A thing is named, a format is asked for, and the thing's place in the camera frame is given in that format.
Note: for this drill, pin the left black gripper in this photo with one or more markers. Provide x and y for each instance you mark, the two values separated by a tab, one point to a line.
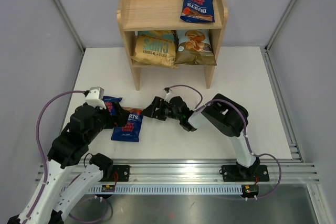
119	120

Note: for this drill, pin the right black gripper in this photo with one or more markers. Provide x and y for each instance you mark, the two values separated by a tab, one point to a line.
151	110

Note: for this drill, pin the blue burts bag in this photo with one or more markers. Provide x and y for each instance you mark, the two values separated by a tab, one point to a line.
109	101
131	131
198	11

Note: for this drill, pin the yellow kettle chips bag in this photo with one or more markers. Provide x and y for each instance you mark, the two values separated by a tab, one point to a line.
155	47

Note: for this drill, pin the light blue cassava chips bag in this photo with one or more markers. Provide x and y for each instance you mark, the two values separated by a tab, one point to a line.
194	48

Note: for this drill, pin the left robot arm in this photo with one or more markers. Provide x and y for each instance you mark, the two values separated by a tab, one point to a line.
51	205

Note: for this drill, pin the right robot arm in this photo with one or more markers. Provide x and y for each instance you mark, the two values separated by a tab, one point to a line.
228	117

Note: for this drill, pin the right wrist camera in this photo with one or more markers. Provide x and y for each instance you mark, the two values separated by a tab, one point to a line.
169	94

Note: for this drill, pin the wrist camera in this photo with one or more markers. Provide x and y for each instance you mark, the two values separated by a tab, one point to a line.
94	97
169	94

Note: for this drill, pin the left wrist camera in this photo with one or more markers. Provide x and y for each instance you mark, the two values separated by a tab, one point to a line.
94	97

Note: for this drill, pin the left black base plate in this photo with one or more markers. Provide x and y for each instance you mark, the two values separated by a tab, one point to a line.
121	173

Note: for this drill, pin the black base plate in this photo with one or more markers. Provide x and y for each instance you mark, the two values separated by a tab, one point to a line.
121	173
235	173

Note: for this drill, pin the white slotted cable duct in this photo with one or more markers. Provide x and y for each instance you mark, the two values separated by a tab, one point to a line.
178	189

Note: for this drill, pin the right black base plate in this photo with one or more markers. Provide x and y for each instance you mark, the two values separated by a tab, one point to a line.
235	173

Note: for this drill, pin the aluminium mounting rail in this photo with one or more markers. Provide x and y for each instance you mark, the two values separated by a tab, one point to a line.
206	171

